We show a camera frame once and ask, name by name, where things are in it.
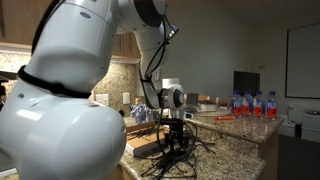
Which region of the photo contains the white light switch plate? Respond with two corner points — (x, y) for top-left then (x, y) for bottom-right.
(122, 92), (131, 105)

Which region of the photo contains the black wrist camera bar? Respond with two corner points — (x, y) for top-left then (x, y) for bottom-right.
(155, 117), (185, 127)

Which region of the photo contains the white paper towel roll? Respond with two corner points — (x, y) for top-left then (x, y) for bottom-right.
(162, 78), (181, 90)

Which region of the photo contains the black zip tie pile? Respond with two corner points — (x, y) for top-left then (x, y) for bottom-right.
(139, 133), (216, 180)

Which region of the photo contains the dark grey box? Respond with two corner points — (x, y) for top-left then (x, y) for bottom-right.
(186, 93), (200, 106)

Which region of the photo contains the flat cardboard box white rim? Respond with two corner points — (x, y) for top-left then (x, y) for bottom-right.
(125, 120), (172, 157)

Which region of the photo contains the wall whiteboard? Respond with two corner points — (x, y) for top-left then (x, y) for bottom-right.
(285, 22), (320, 100)

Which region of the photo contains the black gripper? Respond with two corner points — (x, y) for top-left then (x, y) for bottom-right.
(164, 125), (192, 154)

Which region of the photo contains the orange marker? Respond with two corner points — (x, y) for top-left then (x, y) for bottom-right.
(213, 115), (236, 121)

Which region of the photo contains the black robot cable harness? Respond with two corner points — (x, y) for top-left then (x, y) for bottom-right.
(17, 0), (200, 163)

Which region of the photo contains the Fiji water bottle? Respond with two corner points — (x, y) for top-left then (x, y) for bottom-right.
(242, 89), (254, 117)
(253, 90), (265, 118)
(230, 89), (243, 118)
(265, 90), (279, 120)

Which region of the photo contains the wooden upper cabinet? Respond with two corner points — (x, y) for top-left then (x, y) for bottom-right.
(0, 0), (143, 64)

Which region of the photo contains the white wall outlet plate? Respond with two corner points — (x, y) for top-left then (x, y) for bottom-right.
(95, 93), (110, 107)

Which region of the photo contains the white rectangular container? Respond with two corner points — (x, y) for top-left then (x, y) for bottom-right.
(196, 103), (218, 113)

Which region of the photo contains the white low furniture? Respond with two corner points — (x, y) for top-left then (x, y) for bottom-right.
(278, 105), (320, 144)

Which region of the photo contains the black television screen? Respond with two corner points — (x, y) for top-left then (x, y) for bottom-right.
(233, 70), (261, 98)

